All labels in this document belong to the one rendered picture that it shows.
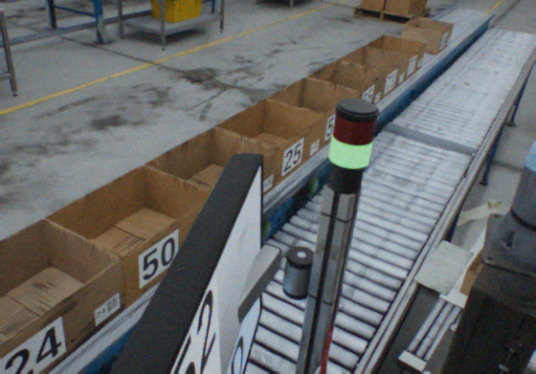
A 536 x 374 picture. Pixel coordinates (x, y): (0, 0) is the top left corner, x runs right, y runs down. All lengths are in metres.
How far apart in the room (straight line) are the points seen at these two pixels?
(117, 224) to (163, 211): 0.16
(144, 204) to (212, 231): 1.25
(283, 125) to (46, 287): 1.25
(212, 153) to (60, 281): 0.82
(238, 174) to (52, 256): 0.98
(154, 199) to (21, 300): 0.53
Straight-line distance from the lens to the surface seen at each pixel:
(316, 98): 2.65
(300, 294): 0.79
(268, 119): 2.34
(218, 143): 2.02
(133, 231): 1.70
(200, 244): 0.55
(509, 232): 1.29
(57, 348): 1.32
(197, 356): 0.52
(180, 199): 1.69
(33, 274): 1.58
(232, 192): 0.64
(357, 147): 0.62
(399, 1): 9.23
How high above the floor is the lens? 1.88
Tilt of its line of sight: 30 degrees down
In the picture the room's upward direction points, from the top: 5 degrees clockwise
